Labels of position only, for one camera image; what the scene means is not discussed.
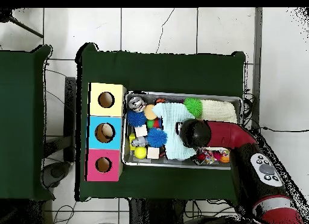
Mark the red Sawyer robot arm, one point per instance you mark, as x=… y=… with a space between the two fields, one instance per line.
x=229 y=134

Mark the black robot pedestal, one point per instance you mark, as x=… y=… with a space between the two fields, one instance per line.
x=154 y=212

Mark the yellow ball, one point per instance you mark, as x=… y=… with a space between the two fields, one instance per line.
x=140 y=152

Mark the dark green side table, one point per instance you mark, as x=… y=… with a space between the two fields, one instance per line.
x=21 y=113

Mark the orange round sponge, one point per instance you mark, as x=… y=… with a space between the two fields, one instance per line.
x=149 y=112

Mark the black tripod leg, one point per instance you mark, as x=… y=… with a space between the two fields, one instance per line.
x=4 y=16

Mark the dark green table cloth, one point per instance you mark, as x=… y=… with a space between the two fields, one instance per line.
x=164 y=71

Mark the wooden box with three holes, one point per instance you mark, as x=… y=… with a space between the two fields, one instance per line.
x=115 y=142

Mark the wooden cube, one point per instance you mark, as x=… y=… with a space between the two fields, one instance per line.
x=153 y=153
x=140 y=130

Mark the black stand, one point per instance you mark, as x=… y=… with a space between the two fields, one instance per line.
x=70 y=113

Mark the light blue waffle cloth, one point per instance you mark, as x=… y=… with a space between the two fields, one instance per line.
x=169 y=117

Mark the crushed silver drink can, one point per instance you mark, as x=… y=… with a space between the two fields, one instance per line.
x=136 y=104

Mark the grey round base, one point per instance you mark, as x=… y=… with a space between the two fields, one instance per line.
x=56 y=172

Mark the green spiky rubber ball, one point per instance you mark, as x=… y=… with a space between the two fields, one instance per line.
x=193 y=106

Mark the cream waffle cloth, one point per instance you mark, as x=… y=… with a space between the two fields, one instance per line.
x=217 y=110

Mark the blue spiky ball with eyes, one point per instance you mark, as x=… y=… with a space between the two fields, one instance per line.
x=157 y=137

